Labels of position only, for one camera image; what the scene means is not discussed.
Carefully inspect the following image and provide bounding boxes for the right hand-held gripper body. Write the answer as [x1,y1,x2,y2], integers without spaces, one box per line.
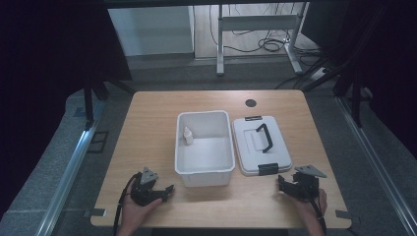
[290,164,328,202]

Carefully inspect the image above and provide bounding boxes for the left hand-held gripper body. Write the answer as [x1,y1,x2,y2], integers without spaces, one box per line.
[130,166,160,207]

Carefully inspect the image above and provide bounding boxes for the person's left hand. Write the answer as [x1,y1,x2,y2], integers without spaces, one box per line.
[121,179,163,228]

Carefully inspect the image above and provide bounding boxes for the person's right hand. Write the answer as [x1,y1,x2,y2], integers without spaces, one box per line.
[288,188,328,224]

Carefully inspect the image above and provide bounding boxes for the white plastic storage box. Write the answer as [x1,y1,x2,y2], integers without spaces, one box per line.
[174,109,236,188]

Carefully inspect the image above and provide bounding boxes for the small white bottle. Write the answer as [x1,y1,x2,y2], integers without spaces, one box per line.
[182,126,195,147]

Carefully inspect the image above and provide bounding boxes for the black metal stand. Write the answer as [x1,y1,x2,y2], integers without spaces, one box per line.
[303,58,373,129]
[82,78,136,130]

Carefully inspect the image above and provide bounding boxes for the white power strip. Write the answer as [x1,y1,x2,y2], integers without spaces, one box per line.
[304,66,329,84]

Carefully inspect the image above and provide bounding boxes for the black curtain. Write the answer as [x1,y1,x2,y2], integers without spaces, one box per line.
[0,0,134,220]
[301,0,417,158]

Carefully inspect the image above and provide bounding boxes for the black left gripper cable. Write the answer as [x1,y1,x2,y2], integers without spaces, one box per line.
[112,172,142,236]

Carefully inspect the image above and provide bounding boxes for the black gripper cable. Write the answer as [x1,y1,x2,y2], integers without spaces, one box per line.
[112,172,142,236]
[306,191,328,236]

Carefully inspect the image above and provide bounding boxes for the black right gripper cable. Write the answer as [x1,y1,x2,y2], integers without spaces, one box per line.
[306,191,328,236]

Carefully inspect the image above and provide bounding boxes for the white box lid black handle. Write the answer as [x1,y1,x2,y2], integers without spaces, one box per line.
[231,114,293,177]

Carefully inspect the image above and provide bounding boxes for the aluminium floor rail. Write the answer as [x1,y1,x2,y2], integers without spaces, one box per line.
[335,96,417,236]
[34,99,106,236]

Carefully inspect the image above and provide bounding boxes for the black floor cables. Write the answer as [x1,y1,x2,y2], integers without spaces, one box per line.
[208,3,324,90]

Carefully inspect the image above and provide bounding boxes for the white wall panel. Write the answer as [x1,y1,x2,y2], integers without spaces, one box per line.
[107,5,195,57]

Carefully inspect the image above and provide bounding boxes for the white metal desk frame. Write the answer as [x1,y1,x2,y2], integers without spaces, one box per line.
[215,2,310,78]

